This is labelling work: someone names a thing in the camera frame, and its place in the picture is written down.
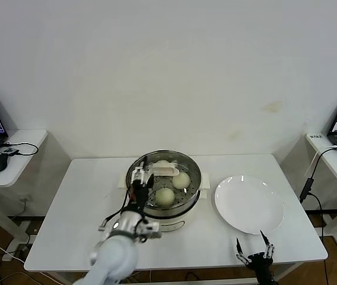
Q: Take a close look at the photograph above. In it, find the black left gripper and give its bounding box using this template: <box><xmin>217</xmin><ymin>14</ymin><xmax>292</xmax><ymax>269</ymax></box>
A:
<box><xmin>129</xmin><ymin>156</ymin><xmax>155</xmax><ymax>214</ymax></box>

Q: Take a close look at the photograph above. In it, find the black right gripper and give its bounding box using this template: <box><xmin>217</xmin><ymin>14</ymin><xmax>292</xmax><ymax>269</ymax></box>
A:
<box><xmin>235</xmin><ymin>230</ymin><xmax>276</xmax><ymax>285</ymax></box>

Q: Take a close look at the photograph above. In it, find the stainless steel steamer basket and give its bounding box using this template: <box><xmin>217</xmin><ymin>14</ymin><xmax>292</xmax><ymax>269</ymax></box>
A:
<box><xmin>126</xmin><ymin>150</ymin><xmax>201</xmax><ymax>215</ymax></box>

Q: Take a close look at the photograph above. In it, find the white round plate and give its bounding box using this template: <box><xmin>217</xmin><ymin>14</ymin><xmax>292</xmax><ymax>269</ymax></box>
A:
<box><xmin>214</xmin><ymin>175</ymin><xmax>285</xmax><ymax>235</ymax></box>

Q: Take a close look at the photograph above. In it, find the cream electric cooking pot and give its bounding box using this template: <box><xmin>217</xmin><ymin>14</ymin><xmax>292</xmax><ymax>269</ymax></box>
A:
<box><xmin>117</xmin><ymin>171</ymin><xmax>211</xmax><ymax>235</ymax></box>

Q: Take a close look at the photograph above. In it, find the white side table with mouse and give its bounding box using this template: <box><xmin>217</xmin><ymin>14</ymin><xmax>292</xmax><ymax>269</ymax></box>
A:
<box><xmin>0</xmin><ymin>129</ymin><xmax>49</xmax><ymax>247</ymax></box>

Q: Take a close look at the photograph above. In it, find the white power strip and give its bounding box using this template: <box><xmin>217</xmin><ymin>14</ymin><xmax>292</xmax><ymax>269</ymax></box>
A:
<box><xmin>1</xmin><ymin>251</ymin><xmax>24</xmax><ymax>262</ymax></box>

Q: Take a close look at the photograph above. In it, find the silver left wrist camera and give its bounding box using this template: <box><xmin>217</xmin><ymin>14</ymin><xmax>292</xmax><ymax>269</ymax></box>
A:
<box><xmin>135</xmin><ymin>221</ymin><xmax>163</xmax><ymax>240</ymax></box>

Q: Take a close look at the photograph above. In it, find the black adapter cable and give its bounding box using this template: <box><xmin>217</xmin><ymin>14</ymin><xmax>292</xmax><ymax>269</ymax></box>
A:
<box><xmin>298</xmin><ymin>147</ymin><xmax>337</xmax><ymax>238</ymax></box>

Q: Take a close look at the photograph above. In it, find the white laptop cable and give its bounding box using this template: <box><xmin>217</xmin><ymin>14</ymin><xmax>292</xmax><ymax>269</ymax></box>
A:
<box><xmin>304</xmin><ymin>144</ymin><xmax>337</xmax><ymax>178</ymax></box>

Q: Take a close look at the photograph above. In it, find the black hub with cable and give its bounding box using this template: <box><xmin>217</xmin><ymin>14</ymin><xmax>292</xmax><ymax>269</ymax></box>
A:
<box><xmin>0</xmin><ymin>142</ymin><xmax>39</xmax><ymax>157</ymax></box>

